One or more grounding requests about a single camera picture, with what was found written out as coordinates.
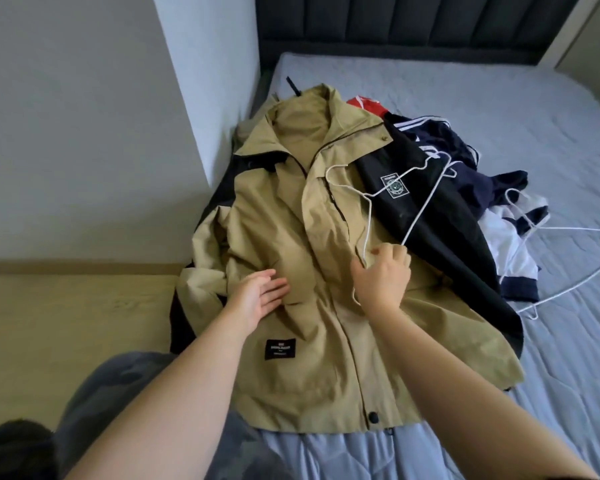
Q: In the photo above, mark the person's left forearm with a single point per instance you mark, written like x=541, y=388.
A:
x=160, y=415

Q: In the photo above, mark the grey quilted bed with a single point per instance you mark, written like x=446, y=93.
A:
x=540, y=105

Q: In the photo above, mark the tan and black jacket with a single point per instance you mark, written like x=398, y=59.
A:
x=310, y=375

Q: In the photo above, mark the white and navy garment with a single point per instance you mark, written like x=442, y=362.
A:
x=505, y=245

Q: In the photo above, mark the red and navy sports jacket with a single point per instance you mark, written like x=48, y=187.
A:
x=480, y=185

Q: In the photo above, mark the dark grey upholstered headboard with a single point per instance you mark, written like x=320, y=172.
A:
x=410, y=20

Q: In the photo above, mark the person's right forearm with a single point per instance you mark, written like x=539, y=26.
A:
x=460, y=395

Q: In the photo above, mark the person's left hand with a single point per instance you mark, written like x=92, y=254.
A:
x=252, y=300

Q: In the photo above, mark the person's right hand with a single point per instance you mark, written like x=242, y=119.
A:
x=380, y=280

